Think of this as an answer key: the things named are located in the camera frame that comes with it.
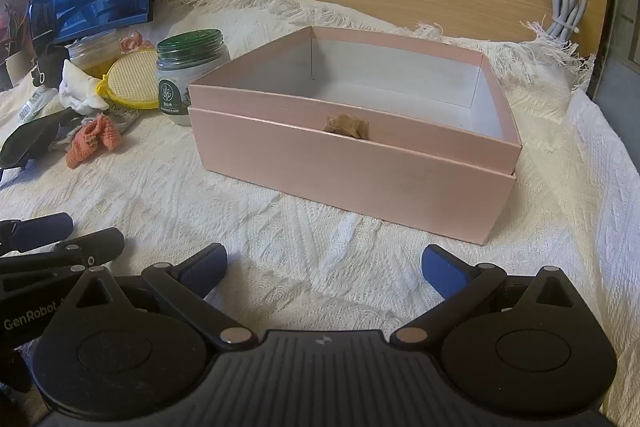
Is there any pink cardboard box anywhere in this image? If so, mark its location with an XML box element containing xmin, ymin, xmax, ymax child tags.
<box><xmin>188</xmin><ymin>26</ymin><xmax>523</xmax><ymax>245</ymax></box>

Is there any white crumpled cloth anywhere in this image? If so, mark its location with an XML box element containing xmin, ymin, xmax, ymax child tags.
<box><xmin>59</xmin><ymin>59</ymin><xmax>110</xmax><ymax>115</ymax></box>

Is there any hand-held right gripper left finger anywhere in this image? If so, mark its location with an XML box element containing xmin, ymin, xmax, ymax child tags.
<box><xmin>65</xmin><ymin>243</ymin><xmax>253</xmax><ymax>345</ymax></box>

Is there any small white packet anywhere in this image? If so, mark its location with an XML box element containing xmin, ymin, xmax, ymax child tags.
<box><xmin>17</xmin><ymin>87</ymin><xmax>59</xmax><ymax>120</ymax></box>

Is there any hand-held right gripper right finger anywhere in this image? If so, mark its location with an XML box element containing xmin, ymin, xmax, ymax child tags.
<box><xmin>389</xmin><ymin>244</ymin><xmax>588</xmax><ymax>345</ymax></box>

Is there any large jar with tan lid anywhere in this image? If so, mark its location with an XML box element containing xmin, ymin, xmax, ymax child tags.
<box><xmin>67</xmin><ymin>32</ymin><xmax>121</xmax><ymax>80</ymax></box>

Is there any pink scrunchie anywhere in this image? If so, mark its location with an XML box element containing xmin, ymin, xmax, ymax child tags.
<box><xmin>119</xmin><ymin>33</ymin><xmax>156</xmax><ymax>56</ymax></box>

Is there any green lid glass jar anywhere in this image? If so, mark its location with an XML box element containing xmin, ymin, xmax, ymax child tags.
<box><xmin>156</xmin><ymin>29</ymin><xmax>232</xmax><ymax>128</ymax></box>

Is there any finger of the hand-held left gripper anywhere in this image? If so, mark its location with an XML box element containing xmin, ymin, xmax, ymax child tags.
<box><xmin>0</xmin><ymin>228</ymin><xmax>126</xmax><ymax>282</ymax></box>
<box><xmin>0</xmin><ymin>212</ymin><xmax>74</xmax><ymax>254</ymax></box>

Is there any white pot dried plant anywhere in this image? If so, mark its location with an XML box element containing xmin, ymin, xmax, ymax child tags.
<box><xmin>0</xmin><ymin>2</ymin><xmax>32</xmax><ymax>88</ymax></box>

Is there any white woven blanket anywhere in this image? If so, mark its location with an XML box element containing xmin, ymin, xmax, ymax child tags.
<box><xmin>0</xmin><ymin>0</ymin><xmax>638</xmax><ymax>427</ymax></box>

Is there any yellow round puff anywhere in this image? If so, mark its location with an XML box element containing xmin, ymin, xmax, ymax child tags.
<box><xmin>97</xmin><ymin>49</ymin><xmax>161</xmax><ymax>110</ymax></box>

